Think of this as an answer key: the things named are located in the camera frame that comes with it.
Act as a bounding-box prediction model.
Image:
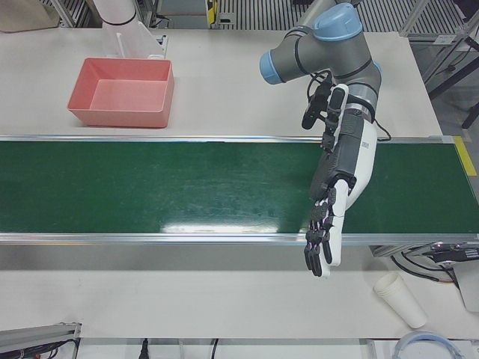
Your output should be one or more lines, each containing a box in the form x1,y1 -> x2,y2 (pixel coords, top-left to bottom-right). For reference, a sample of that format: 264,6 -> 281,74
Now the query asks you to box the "robot hand white grey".
302,84 -> 377,280

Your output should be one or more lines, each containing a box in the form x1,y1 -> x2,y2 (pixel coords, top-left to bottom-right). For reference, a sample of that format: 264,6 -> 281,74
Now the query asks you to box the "white paper cup stack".
373,271 -> 428,329

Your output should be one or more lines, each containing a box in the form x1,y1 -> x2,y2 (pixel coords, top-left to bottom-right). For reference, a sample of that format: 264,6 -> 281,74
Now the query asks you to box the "pink plastic box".
67,57 -> 176,129

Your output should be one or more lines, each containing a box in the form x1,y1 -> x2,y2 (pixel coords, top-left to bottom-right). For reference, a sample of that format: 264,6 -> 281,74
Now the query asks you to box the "yellow tape strip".
453,136 -> 474,177

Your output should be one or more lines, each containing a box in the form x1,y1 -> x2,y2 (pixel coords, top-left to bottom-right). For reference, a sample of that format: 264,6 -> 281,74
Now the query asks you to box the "black metal stand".
424,35 -> 479,130

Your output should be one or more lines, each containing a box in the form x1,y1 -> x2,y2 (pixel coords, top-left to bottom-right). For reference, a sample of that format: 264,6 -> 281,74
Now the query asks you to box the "white cylindrical robot column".
91,0 -> 138,26

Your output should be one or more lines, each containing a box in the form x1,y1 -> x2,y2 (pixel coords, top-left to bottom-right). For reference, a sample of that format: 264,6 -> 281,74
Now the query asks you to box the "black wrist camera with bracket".
301,73 -> 335,131

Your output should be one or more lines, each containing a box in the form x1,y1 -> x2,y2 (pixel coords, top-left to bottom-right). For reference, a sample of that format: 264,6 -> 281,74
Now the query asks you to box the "aluminium profile frame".
400,0 -> 479,46

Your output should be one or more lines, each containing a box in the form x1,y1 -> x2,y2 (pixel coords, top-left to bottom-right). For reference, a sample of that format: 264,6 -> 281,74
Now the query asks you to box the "light blue coiled cable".
396,331 -> 456,359

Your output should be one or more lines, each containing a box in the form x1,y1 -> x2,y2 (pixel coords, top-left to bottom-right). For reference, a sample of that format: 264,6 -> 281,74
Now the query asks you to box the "green conveyor belt aluminium frame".
0,134 -> 479,248

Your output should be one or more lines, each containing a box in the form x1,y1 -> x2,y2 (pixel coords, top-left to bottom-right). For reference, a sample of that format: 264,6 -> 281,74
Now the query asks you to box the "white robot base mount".
103,21 -> 168,61

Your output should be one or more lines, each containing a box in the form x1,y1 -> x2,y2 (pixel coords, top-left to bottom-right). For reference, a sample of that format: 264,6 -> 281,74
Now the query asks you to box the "aluminium profile with cables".
0,322 -> 82,359

